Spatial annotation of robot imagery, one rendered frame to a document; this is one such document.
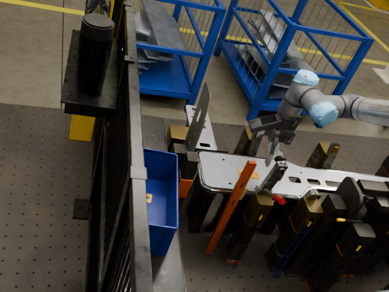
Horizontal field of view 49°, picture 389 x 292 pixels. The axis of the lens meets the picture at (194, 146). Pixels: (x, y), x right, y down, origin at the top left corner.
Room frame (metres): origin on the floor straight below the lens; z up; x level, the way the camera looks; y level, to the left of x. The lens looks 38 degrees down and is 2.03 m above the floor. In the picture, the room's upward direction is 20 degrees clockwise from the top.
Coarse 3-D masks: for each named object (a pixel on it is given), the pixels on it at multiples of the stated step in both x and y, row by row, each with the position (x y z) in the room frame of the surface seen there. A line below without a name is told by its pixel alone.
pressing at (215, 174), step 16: (208, 160) 1.27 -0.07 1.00; (224, 160) 1.30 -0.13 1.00; (240, 160) 1.34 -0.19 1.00; (256, 160) 1.38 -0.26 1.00; (272, 160) 1.41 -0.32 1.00; (208, 176) 1.18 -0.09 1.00; (224, 176) 1.21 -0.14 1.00; (288, 176) 1.35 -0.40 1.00; (304, 176) 1.39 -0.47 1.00; (320, 176) 1.43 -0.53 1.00; (336, 176) 1.47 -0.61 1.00; (352, 176) 1.51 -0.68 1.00; (368, 176) 1.55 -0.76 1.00; (224, 192) 1.13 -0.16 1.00; (272, 192) 1.22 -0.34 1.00; (288, 192) 1.26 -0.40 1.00; (304, 192) 1.29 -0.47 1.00
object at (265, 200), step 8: (256, 200) 1.10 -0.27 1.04; (264, 200) 1.11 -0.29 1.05; (272, 200) 1.12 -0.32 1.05; (248, 208) 1.12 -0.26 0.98; (256, 208) 1.08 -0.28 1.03; (264, 208) 1.09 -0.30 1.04; (248, 216) 1.10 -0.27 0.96; (256, 216) 1.08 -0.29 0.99; (264, 216) 1.09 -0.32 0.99; (240, 224) 1.13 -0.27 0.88; (248, 224) 1.08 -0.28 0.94; (256, 224) 1.08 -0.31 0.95; (240, 232) 1.10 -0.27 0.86; (248, 232) 1.10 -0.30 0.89; (232, 240) 1.11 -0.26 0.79; (240, 240) 1.09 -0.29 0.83; (248, 240) 1.10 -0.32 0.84; (224, 248) 1.13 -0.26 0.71; (232, 248) 1.09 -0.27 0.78; (240, 248) 1.09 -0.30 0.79; (232, 256) 1.09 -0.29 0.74; (240, 256) 1.10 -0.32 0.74
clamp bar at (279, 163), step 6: (276, 156) 1.15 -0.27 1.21; (276, 162) 1.12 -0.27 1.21; (276, 168) 1.11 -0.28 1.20; (282, 168) 1.11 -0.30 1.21; (270, 174) 1.12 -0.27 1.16; (276, 174) 1.12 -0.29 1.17; (264, 180) 1.14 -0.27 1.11; (270, 180) 1.12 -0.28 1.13; (276, 180) 1.13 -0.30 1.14; (264, 186) 1.12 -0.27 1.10; (270, 186) 1.13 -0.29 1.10
